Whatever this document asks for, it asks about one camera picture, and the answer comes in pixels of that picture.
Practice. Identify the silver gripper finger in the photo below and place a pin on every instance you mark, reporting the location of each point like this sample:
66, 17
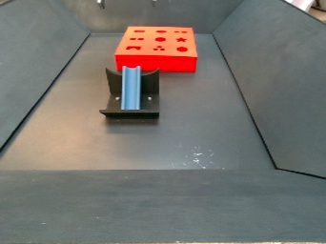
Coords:
154, 2
100, 3

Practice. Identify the blue arch object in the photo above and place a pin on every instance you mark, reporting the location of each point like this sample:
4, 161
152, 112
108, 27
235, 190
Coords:
131, 85

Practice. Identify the black fixture cradle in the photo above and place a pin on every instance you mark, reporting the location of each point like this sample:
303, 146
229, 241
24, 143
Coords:
148, 96

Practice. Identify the red shape sorter box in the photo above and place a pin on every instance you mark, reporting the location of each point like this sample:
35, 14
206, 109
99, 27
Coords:
164, 48

